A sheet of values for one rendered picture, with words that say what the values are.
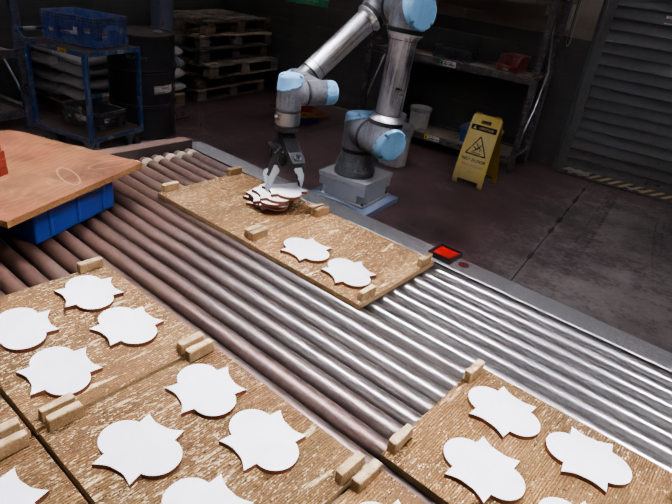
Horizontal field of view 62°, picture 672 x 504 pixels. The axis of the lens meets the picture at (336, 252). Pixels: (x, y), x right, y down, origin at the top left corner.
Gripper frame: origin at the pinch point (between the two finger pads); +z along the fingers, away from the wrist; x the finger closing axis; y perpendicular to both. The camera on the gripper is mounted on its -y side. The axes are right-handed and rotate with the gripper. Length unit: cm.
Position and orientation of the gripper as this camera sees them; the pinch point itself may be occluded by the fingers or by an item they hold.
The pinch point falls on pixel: (284, 189)
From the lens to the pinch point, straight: 178.9
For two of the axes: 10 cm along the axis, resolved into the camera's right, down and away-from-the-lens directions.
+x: -8.7, 1.3, -4.7
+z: -1.2, 8.8, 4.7
